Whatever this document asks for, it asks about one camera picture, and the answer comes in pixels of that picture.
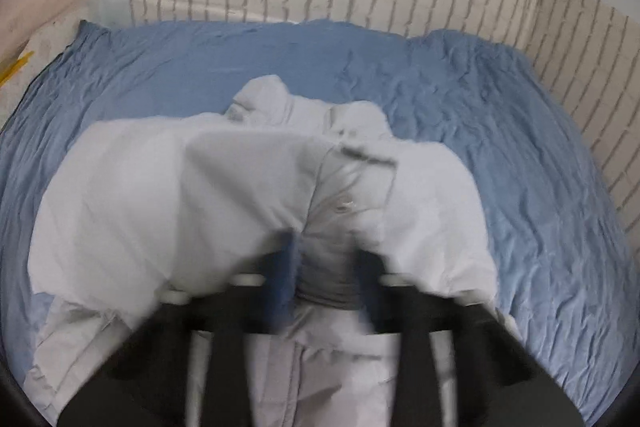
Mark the blue blanket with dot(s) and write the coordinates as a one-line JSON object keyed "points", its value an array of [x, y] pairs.
{"points": [[475, 107]]}

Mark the floral bed sheet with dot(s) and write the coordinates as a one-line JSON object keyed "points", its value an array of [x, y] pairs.
{"points": [[47, 52]]}

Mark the white padded jacket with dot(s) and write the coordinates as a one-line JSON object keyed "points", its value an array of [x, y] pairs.
{"points": [[150, 197]]}

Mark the yellow flat strip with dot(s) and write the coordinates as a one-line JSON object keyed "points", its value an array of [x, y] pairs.
{"points": [[17, 67]]}

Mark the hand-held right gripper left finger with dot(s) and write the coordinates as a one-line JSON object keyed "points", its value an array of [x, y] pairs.
{"points": [[282, 274]]}

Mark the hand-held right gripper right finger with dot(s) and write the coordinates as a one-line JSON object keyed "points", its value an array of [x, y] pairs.
{"points": [[369, 279]]}

